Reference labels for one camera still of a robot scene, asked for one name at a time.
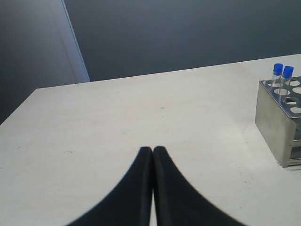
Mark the blue-capped tube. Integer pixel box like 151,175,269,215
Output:
271,63,283,87
278,66,294,102

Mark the stainless steel test tube rack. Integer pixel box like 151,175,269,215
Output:
255,76,301,168

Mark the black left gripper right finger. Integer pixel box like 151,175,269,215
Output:
153,146,242,226

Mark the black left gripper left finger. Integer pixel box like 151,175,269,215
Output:
69,147,153,226

